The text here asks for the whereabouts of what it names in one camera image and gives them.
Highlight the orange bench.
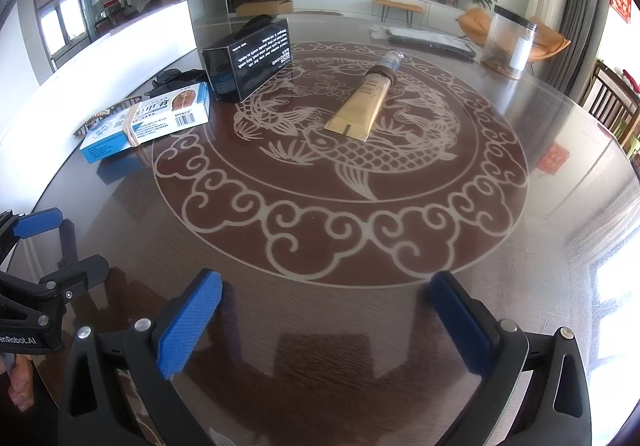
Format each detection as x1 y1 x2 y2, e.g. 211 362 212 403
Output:
373 0 426 24

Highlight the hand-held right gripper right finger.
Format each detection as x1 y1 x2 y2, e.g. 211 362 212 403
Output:
427 271 593 446

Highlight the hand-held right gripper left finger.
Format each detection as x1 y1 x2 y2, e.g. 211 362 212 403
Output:
57 269 223 446

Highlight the wooden chair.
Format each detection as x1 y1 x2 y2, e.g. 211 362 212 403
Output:
582 59 640 147

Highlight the pearl hair claw clip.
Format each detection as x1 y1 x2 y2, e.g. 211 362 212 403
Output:
72 99 143 137

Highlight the gold cosmetic tube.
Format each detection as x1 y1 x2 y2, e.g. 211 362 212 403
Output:
324 50 405 142

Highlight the clear plastic jar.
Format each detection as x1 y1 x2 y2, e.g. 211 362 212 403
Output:
481 5 538 80

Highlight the orange lounge chair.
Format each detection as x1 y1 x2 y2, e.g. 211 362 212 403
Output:
527 16 572 62
456 8 493 40

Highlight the brown cardboard box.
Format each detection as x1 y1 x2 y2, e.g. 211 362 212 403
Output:
235 0 294 17

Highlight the red paper square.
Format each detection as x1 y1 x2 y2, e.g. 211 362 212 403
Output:
539 143 571 174

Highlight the person's left hand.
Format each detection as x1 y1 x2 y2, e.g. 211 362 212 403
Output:
0 357 37 411

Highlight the blue white medicine box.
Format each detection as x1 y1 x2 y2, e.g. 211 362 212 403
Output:
79 81 211 164

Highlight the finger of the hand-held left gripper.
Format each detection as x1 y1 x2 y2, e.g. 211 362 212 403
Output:
0 207 82 277
40 253 109 299

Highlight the grey curtain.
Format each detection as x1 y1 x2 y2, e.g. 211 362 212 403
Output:
545 0 613 102

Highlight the glossy black hair clip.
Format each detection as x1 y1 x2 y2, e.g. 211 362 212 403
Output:
235 15 273 40

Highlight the black flower hair clip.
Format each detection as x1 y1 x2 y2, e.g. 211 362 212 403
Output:
144 69 208 100

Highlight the black printed carton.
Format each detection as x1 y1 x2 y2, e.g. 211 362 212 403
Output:
201 18 293 103

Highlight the dark fish-pattern desktop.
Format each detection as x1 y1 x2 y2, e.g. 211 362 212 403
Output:
30 9 640 446

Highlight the flat dark plastic bag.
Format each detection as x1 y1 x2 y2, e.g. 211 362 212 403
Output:
369 25 476 62

